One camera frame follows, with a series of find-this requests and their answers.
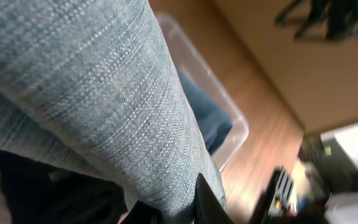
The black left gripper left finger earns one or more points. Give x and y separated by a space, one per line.
142 213

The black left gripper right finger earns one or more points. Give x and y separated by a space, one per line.
208 210

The blue jeans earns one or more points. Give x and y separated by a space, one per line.
213 122

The black garment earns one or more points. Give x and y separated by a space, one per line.
39 193

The light grey jeans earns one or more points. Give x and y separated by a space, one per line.
90 86

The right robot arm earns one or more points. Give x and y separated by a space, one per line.
341 17

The clear plastic storage bin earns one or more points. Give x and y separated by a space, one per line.
189 61

